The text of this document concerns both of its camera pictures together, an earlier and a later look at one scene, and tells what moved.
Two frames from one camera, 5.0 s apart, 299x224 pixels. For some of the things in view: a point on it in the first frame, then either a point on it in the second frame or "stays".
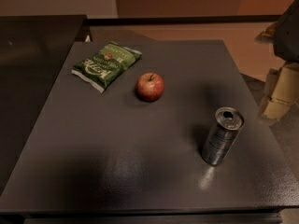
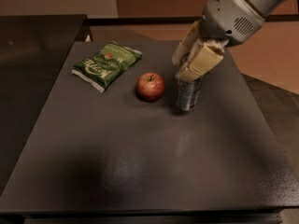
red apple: x=149 y=87 stays
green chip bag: x=106 y=63 stays
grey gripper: x=288 y=37 to x=229 y=14
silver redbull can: x=223 y=129 to x=188 y=92
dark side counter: x=34 y=50 stays
